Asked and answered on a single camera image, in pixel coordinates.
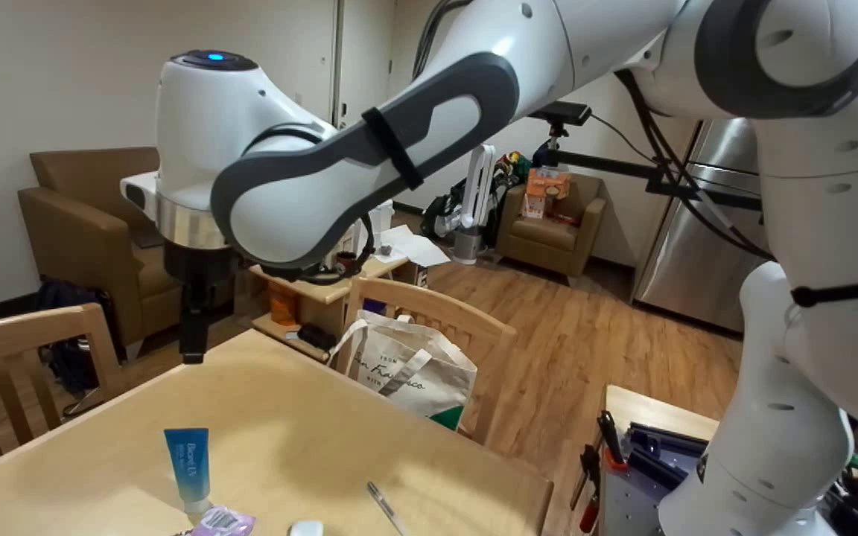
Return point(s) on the clear pen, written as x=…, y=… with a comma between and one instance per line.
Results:
x=386, y=508

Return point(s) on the white tower fan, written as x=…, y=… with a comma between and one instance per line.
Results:
x=474, y=208

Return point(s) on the camera on mount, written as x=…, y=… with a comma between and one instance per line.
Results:
x=564, y=113

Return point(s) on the white computer mouse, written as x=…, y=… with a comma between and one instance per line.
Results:
x=306, y=529

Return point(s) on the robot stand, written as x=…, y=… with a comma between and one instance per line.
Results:
x=645, y=413

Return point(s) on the black and red clamp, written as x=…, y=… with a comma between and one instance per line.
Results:
x=611, y=443
x=589, y=484

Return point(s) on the blue squeeze tube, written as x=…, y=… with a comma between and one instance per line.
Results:
x=188, y=465

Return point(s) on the orange cardboard box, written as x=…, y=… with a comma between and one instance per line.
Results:
x=544, y=190

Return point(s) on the black pouch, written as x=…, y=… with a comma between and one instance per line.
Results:
x=317, y=336

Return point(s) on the white canvas tote bag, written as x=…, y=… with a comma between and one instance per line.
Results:
x=407, y=372

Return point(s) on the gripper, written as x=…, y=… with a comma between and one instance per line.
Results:
x=198, y=262

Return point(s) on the wooden side table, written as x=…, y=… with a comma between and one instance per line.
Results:
x=310, y=289

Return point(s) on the orange packet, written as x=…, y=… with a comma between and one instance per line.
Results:
x=283, y=304

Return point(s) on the black backpack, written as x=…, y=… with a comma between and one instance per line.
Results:
x=71, y=357

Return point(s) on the purple plastic packet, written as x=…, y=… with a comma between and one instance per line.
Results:
x=224, y=521

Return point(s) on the stainless steel refrigerator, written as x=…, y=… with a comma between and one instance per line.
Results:
x=686, y=253

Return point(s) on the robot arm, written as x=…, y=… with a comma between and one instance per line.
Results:
x=623, y=45

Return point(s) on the brown armchair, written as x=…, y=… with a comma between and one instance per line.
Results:
x=86, y=223
x=548, y=234

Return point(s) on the white sheets of paper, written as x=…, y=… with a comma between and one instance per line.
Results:
x=418, y=249

